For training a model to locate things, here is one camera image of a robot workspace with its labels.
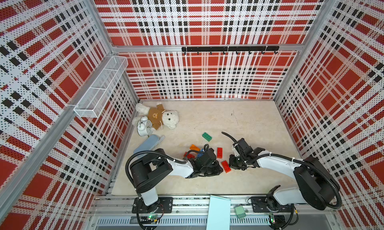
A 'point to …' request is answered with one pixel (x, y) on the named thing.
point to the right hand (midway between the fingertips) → (230, 165)
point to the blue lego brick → (199, 154)
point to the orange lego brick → (194, 147)
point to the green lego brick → (207, 137)
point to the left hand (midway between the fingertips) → (224, 170)
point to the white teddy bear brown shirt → (158, 115)
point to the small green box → (240, 211)
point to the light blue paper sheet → (219, 213)
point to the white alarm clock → (144, 126)
